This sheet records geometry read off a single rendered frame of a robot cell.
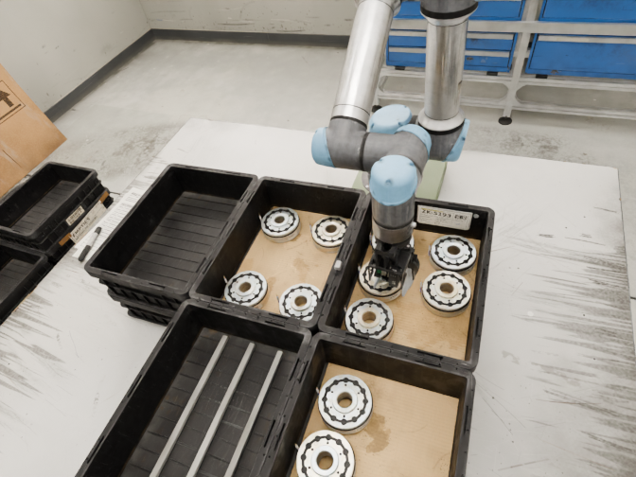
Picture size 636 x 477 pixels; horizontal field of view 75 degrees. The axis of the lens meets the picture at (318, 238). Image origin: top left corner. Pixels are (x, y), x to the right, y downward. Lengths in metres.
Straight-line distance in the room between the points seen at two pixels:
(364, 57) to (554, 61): 1.98
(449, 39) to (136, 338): 1.06
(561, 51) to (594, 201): 1.41
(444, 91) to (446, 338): 0.57
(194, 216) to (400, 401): 0.76
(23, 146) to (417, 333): 3.15
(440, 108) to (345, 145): 0.37
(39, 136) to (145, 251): 2.51
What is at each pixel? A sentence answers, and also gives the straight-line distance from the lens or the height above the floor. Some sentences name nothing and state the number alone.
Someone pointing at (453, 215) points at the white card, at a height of 0.90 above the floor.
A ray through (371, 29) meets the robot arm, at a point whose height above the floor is 1.29.
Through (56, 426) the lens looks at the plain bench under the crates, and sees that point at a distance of 1.25.
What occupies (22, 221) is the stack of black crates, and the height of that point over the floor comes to 0.49.
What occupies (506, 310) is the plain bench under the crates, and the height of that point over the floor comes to 0.70.
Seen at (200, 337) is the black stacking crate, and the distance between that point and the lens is 1.01.
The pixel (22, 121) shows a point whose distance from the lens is 3.64.
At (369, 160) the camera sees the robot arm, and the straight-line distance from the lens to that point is 0.78.
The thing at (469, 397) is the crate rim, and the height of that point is 0.93.
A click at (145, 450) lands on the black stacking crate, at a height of 0.83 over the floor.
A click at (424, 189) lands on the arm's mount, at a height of 0.76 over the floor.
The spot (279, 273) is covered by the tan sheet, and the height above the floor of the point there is 0.83.
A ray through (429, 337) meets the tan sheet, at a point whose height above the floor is 0.83.
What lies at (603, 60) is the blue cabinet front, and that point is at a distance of 2.78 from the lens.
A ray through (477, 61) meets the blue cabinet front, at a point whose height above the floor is 0.38.
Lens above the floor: 1.65
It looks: 49 degrees down
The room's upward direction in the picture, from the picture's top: 11 degrees counter-clockwise
